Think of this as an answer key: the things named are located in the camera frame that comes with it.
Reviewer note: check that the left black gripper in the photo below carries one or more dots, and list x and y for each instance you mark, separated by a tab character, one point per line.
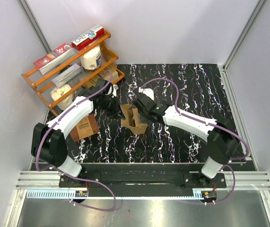
117	112

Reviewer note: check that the brown cardboard express box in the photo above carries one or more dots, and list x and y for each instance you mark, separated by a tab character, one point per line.
132	120

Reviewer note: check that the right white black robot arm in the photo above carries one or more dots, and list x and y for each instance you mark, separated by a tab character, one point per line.
221	144

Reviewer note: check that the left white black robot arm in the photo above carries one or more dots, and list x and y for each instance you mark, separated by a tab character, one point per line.
49	140

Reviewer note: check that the kraft paper box left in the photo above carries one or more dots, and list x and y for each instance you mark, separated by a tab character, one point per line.
91	82

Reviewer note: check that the kraft paper box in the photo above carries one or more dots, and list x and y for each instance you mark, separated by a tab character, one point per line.
91	82
109	72

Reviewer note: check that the brown printed carton box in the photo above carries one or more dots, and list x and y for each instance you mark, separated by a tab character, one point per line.
85	128

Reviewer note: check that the kraft paper box right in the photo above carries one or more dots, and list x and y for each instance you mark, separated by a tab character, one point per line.
109	72

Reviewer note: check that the red white toothpaste box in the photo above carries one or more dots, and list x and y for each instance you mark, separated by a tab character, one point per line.
88	37

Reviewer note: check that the red silver toothpaste box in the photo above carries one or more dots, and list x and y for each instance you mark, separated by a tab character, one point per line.
55	58

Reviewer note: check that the orange wooden shelf rack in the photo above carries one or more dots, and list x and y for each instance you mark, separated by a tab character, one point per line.
42	84

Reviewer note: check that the upper white tissue roll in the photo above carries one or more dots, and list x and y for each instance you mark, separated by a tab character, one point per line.
92	59

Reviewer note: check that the white tissue roll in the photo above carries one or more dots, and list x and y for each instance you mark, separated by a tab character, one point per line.
92	59
57	93

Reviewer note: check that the black marble pattern mat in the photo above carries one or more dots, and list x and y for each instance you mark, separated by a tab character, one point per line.
197	88

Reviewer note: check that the lower white tissue roll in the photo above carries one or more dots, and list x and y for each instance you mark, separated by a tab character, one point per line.
57	93

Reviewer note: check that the silver foil packet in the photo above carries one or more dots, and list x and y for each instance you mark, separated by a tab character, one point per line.
66	75

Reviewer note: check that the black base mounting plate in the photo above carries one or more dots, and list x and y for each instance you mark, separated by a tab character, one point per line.
144	180

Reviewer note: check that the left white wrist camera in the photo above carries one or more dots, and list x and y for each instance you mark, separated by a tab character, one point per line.
113	91

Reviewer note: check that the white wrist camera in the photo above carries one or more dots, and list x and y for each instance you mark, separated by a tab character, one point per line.
113	91
147	91

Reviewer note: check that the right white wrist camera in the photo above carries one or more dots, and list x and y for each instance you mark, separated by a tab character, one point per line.
147	91

